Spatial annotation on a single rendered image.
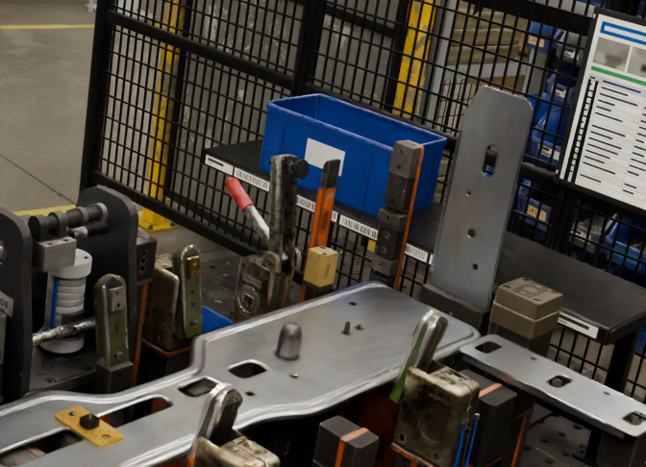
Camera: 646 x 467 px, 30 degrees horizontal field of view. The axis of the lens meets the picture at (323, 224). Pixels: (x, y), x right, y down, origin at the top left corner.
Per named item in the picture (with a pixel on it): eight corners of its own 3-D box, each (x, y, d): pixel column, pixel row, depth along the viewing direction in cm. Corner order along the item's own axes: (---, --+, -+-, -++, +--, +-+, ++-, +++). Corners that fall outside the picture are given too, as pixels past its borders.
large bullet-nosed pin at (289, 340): (286, 372, 162) (293, 329, 159) (269, 362, 163) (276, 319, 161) (302, 366, 164) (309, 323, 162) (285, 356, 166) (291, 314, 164)
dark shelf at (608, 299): (606, 347, 182) (610, 330, 181) (197, 162, 234) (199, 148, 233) (669, 315, 199) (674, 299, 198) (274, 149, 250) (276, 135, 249)
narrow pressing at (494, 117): (485, 310, 188) (533, 102, 176) (427, 283, 195) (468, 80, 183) (487, 310, 188) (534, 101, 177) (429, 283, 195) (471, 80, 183)
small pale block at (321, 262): (288, 464, 194) (325, 257, 181) (273, 454, 196) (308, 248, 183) (303, 457, 196) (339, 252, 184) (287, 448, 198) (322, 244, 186)
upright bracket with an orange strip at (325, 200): (281, 449, 198) (329, 161, 181) (274, 445, 199) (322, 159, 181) (292, 443, 200) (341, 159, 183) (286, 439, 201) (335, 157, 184)
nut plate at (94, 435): (125, 438, 137) (126, 429, 136) (99, 448, 134) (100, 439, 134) (78, 406, 142) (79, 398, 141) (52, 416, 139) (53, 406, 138)
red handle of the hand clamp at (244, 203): (278, 260, 176) (222, 177, 181) (270, 269, 177) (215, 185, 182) (297, 256, 179) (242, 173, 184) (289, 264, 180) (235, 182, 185)
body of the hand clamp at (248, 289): (238, 476, 188) (271, 271, 176) (209, 456, 192) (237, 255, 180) (264, 464, 193) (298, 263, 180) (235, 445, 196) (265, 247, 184)
